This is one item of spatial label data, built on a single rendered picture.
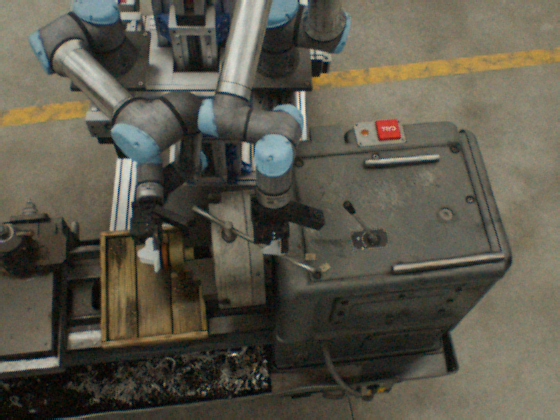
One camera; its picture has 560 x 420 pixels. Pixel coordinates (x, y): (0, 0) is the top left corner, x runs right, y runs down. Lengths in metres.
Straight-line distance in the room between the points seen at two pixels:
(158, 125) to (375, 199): 0.58
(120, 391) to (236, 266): 0.76
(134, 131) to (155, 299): 0.59
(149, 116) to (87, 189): 1.64
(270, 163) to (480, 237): 0.66
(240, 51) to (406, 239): 0.62
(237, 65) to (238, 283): 0.57
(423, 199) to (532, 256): 1.56
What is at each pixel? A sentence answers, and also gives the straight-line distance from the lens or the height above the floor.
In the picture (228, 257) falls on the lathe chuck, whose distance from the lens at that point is 1.65.
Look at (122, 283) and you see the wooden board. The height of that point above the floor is 0.88.
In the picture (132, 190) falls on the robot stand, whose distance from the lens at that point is 2.91.
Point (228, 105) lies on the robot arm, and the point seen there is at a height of 1.61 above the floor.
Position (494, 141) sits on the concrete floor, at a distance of 3.48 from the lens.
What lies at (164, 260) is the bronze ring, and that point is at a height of 1.11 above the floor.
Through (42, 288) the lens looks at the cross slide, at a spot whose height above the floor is 0.97.
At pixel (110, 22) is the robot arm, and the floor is 1.36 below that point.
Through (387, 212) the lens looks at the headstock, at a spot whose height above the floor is 1.26.
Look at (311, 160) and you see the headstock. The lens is 1.73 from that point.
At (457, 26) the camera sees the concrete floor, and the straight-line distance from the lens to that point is 3.90.
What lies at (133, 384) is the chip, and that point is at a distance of 2.23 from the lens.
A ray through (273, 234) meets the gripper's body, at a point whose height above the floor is 1.41.
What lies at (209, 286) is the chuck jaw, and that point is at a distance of 1.73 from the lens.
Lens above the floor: 2.73
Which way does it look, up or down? 63 degrees down
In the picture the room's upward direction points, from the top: 5 degrees clockwise
